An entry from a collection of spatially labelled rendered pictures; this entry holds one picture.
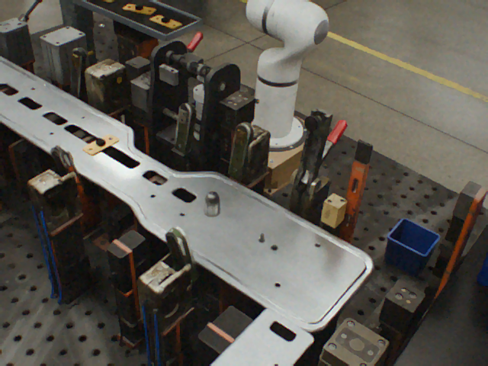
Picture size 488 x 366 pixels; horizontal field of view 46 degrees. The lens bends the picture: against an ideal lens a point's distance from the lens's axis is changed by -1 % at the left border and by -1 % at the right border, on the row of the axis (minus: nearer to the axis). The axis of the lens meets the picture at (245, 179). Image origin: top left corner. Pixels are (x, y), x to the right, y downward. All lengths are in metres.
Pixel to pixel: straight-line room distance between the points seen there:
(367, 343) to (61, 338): 0.72
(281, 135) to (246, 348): 0.88
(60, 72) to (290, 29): 0.62
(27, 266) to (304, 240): 0.73
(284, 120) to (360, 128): 1.67
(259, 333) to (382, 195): 0.87
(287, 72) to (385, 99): 2.10
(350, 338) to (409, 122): 2.64
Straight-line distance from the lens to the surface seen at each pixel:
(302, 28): 1.47
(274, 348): 0.96
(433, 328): 1.00
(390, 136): 3.29
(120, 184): 1.24
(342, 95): 3.60
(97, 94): 1.50
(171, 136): 1.43
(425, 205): 1.75
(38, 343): 1.37
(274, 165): 1.61
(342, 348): 0.90
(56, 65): 1.61
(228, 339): 0.98
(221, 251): 1.08
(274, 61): 1.56
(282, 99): 1.62
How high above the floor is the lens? 1.78
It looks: 39 degrees down
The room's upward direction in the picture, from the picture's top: 3 degrees clockwise
